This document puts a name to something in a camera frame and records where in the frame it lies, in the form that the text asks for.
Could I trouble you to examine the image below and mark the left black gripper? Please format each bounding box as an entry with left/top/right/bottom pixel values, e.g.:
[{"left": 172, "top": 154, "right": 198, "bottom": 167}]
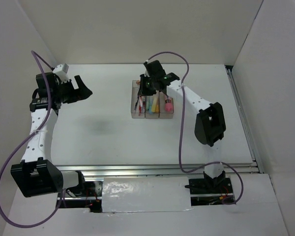
[{"left": 54, "top": 75, "right": 93, "bottom": 104}]

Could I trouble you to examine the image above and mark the yellow highlighter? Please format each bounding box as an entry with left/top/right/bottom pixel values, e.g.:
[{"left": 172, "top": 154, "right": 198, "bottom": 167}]
[{"left": 152, "top": 98, "right": 160, "bottom": 113}]

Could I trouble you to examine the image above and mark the green highlighter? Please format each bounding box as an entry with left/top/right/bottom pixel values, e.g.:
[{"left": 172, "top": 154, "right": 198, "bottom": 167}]
[{"left": 146, "top": 96, "right": 151, "bottom": 112}]

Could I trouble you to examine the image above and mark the light blue highlighter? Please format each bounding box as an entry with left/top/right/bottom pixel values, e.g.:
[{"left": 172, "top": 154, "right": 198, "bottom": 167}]
[{"left": 148, "top": 97, "right": 157, "bottom": 114}]

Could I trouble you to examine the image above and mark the pink blue pen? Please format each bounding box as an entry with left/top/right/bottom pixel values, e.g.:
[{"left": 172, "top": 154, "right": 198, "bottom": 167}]
[{"left": 142, "top": 96, "right": 146, "bottom": 113}]

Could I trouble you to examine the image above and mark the red white pen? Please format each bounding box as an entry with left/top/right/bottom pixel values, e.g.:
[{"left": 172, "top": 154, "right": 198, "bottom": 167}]
[{"left": 139, "top": 96, "right": 144, "bottom": 116}]

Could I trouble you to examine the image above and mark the pink capped pen bundle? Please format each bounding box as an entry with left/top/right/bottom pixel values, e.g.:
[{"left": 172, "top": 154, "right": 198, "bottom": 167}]
[{"left": 164, "top": 95, "right": 174, "bottom": 113}]

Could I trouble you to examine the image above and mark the dark purple gel pen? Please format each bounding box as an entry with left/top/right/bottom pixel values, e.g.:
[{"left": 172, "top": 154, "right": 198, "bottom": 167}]
[{"left": 134, "top": 96, "right": 140, "bottom": 113}]

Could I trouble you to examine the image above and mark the red black pen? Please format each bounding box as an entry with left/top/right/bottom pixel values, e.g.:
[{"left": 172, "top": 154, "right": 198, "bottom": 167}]
[{"left": 135, "top": 80, "right": 141, "bottom": 110}]

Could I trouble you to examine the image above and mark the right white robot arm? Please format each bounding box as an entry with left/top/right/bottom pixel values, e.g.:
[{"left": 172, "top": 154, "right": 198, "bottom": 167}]
[{"left": 138, "top": 60, "right": 226, "bottom": 193}]

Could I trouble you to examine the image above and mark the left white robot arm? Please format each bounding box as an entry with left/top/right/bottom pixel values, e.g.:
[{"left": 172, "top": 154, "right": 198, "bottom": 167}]
[{"left": 10, "top": 72, "right": 92, "bottom": 197}]

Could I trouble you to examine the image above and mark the middle clear plastic container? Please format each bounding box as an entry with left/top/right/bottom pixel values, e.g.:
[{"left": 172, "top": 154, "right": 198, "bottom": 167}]
[{"left": 145, "top": 94, "right": 160, "bottom": 119}]

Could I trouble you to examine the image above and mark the clear plastic container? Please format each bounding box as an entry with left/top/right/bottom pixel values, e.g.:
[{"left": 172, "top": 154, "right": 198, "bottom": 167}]
[
  {"left": 159, "top": 92, "right": 174, "bottom": 119},
  {"left": 131, "top": 80, "right": 145, "bottom": 118},
  {"left": 145, "top": 94, "right": 160, "bottom": 119}
]

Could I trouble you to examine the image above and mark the right clear plastic container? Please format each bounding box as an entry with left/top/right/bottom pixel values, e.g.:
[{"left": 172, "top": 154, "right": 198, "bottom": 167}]
[{"left": 159, "top": 92, "right": 174, "bottom": 119}]

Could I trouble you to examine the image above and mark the left clear plastic container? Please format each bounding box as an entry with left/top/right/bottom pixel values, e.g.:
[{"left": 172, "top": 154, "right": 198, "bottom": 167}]
[{"left": 131, "top": 80, "right": 145, "bottom": 118}]

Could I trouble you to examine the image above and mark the white cover plate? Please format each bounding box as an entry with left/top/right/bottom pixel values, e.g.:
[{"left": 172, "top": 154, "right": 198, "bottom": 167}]
[{"left": 102, "top": 177, "right": 192, "bottom": 213}]

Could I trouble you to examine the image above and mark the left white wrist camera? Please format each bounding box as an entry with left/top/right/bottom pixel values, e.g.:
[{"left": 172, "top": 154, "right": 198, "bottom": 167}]
[{"left": 53, "top": 63, "right": 69, "bottom": 82}]

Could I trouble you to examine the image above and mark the aluminium frame rail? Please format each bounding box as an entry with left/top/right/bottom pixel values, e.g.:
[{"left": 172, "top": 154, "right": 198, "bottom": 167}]
[{"left": 51, "top": 64, "right": 260, "bottom": 177}]

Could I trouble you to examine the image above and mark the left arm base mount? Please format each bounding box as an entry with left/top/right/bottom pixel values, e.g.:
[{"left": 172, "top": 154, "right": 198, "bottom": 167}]
[{"left": 56, "top": 180, "right": 103, "bottom": 213}]

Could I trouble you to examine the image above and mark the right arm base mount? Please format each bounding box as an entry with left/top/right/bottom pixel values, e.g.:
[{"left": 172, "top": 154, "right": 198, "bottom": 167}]
[{"left": 185, "top": 171, "right": 233, "bottom": 195}]

